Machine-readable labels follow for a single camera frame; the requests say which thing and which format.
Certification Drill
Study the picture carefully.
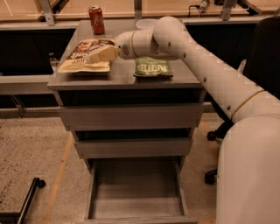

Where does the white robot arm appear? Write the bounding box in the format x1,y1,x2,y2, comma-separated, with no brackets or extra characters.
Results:
86,17,280,224

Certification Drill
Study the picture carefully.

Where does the black metal floor stand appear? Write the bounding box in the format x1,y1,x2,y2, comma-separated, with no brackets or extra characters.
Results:
0,178,46,224

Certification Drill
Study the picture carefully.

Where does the grey open bottom drawer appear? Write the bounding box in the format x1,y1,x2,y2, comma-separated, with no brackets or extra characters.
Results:
78,157,198,224

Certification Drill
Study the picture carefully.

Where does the brown chip bag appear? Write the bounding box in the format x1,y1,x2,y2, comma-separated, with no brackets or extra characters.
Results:
58,38,115,73

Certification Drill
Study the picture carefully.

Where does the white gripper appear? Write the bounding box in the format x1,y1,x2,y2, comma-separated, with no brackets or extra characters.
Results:
85,31,135,64

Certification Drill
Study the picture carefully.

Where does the black office chair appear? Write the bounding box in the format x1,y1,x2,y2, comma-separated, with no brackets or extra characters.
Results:
204,16,280,185

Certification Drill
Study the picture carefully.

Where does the grey top drawer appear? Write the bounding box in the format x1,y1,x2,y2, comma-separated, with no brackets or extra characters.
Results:
59,103,203,130

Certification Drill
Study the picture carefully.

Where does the black cable with plug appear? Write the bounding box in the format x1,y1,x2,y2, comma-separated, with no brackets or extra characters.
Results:
188,0,212,18

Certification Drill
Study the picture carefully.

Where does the red soda can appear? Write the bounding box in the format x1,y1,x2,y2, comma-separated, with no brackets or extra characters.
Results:
88,5,105,35

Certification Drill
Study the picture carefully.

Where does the white bowl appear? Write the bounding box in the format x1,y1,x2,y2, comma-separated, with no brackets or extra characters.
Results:
136,18,157,30

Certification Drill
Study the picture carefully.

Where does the grey drawer cabinet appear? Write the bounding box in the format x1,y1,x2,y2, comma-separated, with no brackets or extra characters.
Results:
46,18,207,173

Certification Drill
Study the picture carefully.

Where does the green chip bag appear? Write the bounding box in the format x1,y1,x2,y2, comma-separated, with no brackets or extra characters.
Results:
134,57,173,78

